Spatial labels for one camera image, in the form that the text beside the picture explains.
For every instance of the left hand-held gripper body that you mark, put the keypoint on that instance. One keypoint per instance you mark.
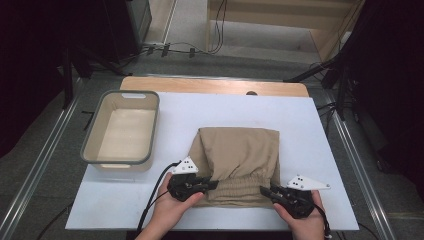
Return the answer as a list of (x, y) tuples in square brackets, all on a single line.
[(183, 186)]

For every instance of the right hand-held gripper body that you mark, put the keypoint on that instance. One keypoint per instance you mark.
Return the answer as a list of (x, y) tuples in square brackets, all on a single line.
[(296, 200)]

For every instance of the khaki pants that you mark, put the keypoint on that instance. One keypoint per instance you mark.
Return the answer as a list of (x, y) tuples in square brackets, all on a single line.
[(240, 156)]

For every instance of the beige storage basket grey rim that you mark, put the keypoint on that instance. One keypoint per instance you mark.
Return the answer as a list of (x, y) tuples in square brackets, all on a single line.
[(123, 133)]

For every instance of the person's left hand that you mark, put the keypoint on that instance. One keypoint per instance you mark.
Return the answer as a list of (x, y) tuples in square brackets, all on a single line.
[(173, 210)]

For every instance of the person's right hand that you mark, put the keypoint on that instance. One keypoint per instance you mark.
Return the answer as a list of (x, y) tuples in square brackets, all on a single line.
[(306, 225)]

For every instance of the white table mat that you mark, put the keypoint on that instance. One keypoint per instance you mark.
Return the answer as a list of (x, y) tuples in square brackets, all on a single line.
[(216, 110)]

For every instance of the wooden table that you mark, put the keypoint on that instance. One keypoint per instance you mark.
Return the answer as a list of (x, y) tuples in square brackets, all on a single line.
[(206, 85)]

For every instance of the black metal stand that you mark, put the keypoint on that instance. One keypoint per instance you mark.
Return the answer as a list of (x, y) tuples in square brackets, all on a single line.
[(333, 73), (71, 73)]

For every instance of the white power strip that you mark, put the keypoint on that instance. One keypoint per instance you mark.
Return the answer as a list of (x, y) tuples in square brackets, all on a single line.
[(155, 45)]

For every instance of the dark metal cabinet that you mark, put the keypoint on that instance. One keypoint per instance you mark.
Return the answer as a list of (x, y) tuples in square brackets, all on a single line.
[(130, 26)]

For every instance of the light wooden cabinet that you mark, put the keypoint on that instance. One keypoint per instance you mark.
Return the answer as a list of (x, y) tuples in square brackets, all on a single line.
[(266, 16)]

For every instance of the aluminium floor rail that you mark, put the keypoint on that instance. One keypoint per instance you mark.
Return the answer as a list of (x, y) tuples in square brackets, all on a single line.
[(363, 173), (33, 176)]

